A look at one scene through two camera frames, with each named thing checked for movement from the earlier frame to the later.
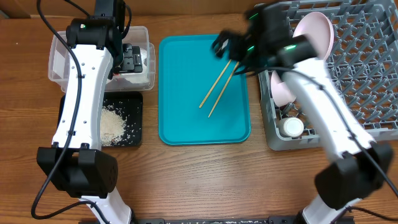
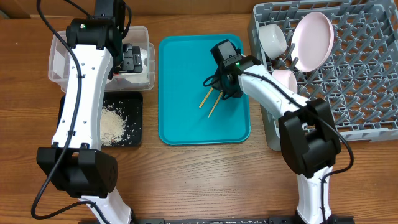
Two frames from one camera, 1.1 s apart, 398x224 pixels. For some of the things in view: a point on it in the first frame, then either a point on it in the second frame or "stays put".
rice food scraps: (112, 126) stays put
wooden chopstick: (222, 90) stays put
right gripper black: (231, 44) -> (234, 94)
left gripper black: (132, 63) stays put
